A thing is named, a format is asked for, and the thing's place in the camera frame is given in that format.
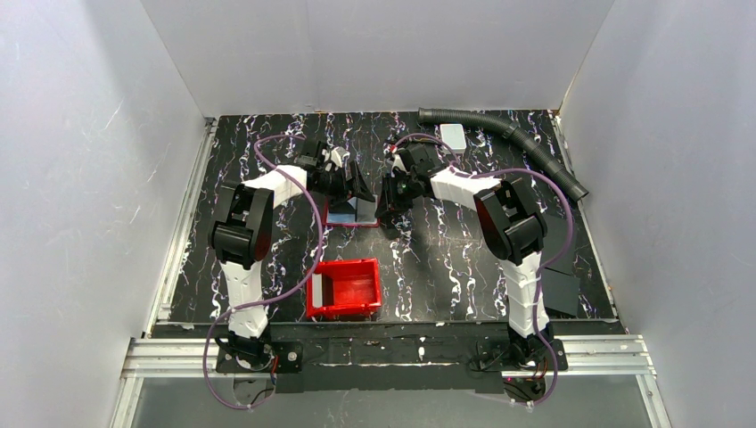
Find black credit card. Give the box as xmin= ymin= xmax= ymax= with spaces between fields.
xmin=354 ymin=198 xmax=379 ymax=226

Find red plastic bin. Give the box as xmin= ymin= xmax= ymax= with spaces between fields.
xmin=306 ymin=258 xmax=382 ymax=320

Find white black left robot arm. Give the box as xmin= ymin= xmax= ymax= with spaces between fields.
xmin=208 ymin=138 xmax=376 ymax=339

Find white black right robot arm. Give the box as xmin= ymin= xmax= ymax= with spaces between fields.
xmin=375 ymin=144 xmax=549 ymax=339

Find upper black card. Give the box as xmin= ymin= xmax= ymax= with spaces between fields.
xmin=542 ymin=215 xmax=576 ymax=276

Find lower black card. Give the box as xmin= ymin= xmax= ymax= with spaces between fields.
xmin=542 ymin=269 xmax=580 ymax=318

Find black grey pliers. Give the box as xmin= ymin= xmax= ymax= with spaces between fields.
xmin=385 ymin=134 xmax=414 ymax=156

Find white rectangular box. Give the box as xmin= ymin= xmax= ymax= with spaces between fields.
xmin=439 ymin=124 xmax=467 ymax=155

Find grey corrugated hose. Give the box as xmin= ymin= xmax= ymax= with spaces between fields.
xmin=417 ymin=106 xmax=590 ymax=202

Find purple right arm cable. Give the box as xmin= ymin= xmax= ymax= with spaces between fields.
xmin=390 ymin=133 xmax=575 ymax=408

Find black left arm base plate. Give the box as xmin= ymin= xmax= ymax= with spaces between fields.
xmin=212 ymin=333 xmax=303 ymax=375

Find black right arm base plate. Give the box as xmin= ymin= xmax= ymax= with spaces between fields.
xmin=468 ymin=339 xmax=569 ymax=375

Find aluminium frame rail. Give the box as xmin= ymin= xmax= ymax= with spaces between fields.
xmin=109 ymin=118 xmax=675 ymax=428

